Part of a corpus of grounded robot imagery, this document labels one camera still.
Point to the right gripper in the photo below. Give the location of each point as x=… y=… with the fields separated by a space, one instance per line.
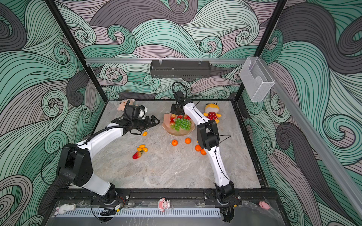
x=173 y=110

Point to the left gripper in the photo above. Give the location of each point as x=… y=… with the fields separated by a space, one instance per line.
x=146 y=119

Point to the pink scalloped fruit bowl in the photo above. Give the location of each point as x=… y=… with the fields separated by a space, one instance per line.
x=166 y=126

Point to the green grape bunch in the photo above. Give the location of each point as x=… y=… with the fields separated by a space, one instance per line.
x=183 y=124

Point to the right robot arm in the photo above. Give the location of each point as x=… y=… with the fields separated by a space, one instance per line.
x=209 y=139

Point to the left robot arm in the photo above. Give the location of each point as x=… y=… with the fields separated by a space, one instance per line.
x=75 y=162

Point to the yellow chick plush toy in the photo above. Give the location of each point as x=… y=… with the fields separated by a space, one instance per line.
x=212 y=112

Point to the pink pig plush toy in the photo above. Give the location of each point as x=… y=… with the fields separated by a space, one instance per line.
x=125 y=103

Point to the pink octopus figurine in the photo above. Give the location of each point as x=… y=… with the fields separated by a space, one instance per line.
x=164 y=204

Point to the white mouse toy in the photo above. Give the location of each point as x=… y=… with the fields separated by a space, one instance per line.
x=60 y=210

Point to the pink pig toy small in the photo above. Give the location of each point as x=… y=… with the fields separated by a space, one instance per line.
x=264 y=205

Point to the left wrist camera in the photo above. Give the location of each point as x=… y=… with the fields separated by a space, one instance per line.
x=142 y=111

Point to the black wall tray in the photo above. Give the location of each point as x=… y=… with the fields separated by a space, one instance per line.
x=180 y=69

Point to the aluminium rail back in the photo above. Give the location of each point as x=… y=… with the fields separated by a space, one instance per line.
x=129 y=60

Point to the aluminium rail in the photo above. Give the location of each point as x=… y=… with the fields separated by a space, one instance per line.
x=305 y=101
x=129 y=60

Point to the clear plastic wall bin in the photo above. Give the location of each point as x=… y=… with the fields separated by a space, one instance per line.
x=257 y=78

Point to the white ventilated cable duct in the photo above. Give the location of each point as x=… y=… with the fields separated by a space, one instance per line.
x=147 y=212

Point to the aluminium rail right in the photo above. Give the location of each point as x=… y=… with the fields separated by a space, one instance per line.
x=305 y=101

